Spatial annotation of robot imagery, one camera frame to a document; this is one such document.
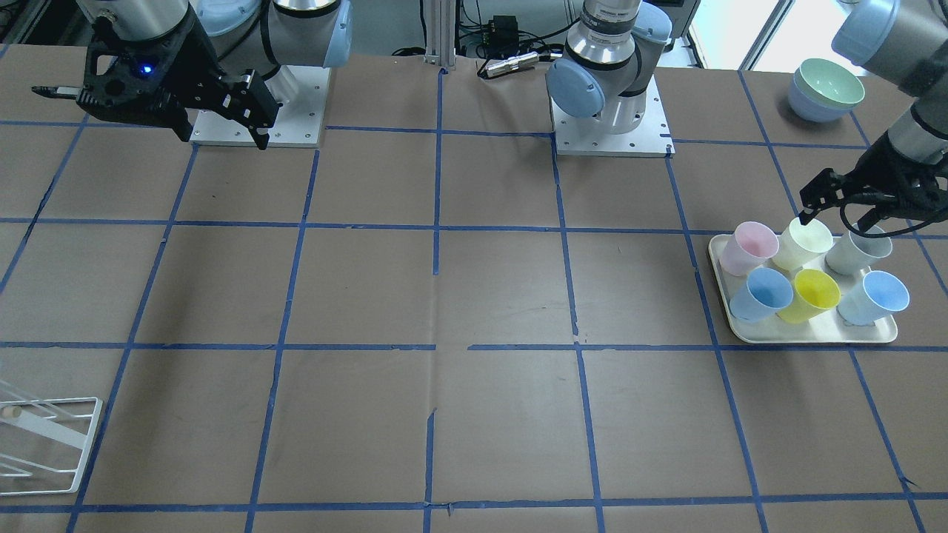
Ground white plastic cup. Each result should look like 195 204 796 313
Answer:
771 217 834 271

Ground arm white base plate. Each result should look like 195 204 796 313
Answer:
190 65 334 148
550 78 676 158

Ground white wire rack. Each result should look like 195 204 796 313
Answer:
1 381 104 498

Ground grey plastic cup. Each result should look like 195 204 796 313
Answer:
825 226 893 275

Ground green and blue bowls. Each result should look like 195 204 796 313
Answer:
787 58 866 124

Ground blue plastic cup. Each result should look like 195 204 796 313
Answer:
837 270 910 325
729 267 795 324

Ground pink plastic cup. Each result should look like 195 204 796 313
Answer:
720 221 779 277

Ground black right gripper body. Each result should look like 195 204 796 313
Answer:
76 15 280 141

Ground cream plastic tray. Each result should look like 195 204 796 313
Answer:
707 234 898 344

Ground yellow plastic cup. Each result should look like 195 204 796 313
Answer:
778 269 842 324

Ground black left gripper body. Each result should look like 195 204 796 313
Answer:
800 135 947 234

